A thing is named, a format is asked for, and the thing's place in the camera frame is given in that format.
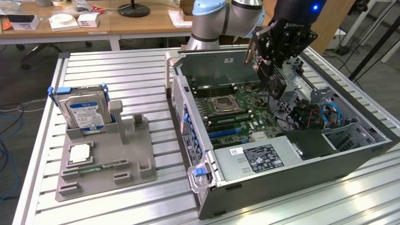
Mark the black slanted pole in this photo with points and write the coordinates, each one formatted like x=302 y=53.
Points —
x=375 y=49

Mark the grey metal disk bay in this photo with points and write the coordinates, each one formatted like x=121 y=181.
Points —
x=347 y=138

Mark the white round fixture on base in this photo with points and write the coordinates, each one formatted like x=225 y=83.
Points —
x=65 y=22

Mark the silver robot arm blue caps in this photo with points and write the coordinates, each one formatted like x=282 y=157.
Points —
x=210 y=28

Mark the grey plastic parts rack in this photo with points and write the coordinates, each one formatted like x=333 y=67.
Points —
x=125 y=164

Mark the loose green RAM stick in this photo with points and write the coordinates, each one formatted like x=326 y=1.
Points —
x=95 y=168

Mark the black round lamp base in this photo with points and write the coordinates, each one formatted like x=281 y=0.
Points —
x=134 y=11

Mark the small white cardboard box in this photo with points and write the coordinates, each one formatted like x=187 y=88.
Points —
x=89 y=21

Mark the open dark grey PC case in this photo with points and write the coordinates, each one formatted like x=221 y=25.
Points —
x=282 y=194

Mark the black and white box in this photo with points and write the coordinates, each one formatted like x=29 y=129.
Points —
x=23 y=24

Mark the grey cup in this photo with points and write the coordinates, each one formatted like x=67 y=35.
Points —
x=43 y=2

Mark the brown cardboard box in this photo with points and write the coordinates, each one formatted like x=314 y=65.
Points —
x=187 y=7

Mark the metal CPU socket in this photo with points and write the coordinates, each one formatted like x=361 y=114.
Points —
x=223 y=104

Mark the silver CPU chip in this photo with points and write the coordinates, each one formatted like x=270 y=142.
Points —
x=79 y=154

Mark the grey power supply unit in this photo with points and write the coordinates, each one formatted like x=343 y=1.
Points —
x=231 y=166

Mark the black RAM slot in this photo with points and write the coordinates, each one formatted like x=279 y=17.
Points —
x=219 y=88
x=215 y=94

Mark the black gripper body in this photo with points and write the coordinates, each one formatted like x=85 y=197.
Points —
x=297 y=14

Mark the silver finned heat sink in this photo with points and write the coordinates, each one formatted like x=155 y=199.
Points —
x=261 y=136

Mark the installed green RAM stick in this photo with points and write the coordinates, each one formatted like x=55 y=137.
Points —
x=231 y=119

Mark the black GPU graphics card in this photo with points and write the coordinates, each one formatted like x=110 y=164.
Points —
x=278 y=84

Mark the black chair base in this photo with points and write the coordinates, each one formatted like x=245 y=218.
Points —
x=26 y=64

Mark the black floor pedal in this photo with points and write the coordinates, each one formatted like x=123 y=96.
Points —
x=343 y=51

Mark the green motherboard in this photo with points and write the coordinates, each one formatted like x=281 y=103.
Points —
x=250 y=103

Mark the hard disk blue carrier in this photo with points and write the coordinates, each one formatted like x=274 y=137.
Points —
x=83 y=114

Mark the perforated metal drive cage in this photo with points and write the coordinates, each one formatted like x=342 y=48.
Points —
x=291 y=100

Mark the white paper stack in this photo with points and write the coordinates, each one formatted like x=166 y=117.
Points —
x=179 y=21

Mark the blue expansion slot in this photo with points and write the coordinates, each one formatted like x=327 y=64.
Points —
x=222 y=134

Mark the orange and white box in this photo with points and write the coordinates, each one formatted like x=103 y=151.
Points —
x=5 y=24

